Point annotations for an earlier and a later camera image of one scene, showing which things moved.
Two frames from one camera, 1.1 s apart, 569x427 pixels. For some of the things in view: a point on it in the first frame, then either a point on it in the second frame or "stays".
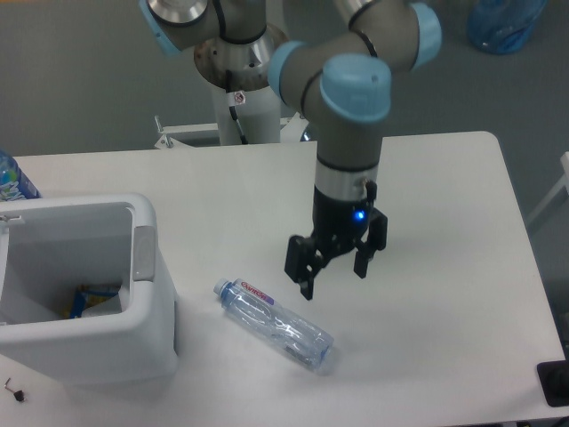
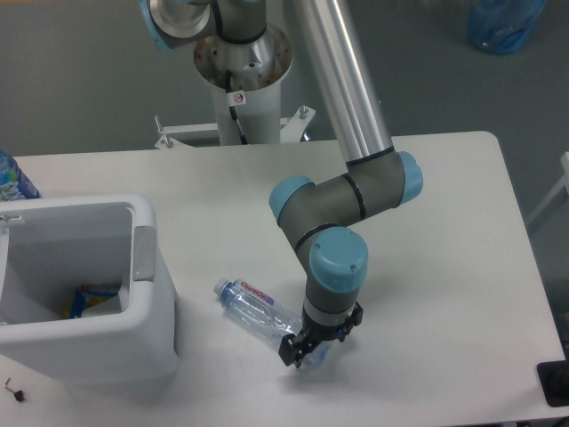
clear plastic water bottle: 294,337 stays
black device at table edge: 554,377 stays
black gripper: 344,197 → 294,348
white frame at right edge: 564,183 stays
